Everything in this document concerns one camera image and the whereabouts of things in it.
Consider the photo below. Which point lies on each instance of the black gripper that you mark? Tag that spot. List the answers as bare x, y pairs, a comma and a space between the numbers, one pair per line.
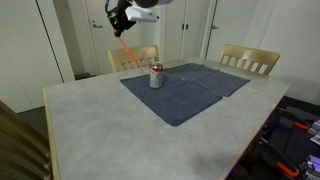
120, 11

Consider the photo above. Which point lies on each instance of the red plastic straw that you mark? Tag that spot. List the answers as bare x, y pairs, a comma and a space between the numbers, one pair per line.
128, 50

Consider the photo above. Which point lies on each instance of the red and silver soda can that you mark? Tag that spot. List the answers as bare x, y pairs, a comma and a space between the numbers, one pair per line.
156, 78

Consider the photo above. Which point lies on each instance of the light wooden slat-back chair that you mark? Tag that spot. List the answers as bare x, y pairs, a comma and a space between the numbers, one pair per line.
20, 150
248, 51
146, 52

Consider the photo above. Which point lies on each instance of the white double-door closet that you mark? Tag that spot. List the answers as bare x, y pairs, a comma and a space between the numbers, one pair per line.
173, 36

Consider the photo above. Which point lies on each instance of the black closet door latch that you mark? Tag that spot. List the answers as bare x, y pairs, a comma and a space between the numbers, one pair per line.
183, 26
187, 26

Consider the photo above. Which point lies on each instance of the dark blue cloth mat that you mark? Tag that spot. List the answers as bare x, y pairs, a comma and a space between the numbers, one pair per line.
213, 78
180, 100

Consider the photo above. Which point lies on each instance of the black and orange bar clamp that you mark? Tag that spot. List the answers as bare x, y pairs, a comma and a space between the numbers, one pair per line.
286, 169
300, 126

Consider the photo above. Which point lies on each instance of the short aluminium profile blocks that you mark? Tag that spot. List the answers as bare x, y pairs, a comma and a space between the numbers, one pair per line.
311, 168

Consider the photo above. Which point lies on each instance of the long aluminium profile rail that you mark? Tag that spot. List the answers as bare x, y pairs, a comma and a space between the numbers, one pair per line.
315, 131

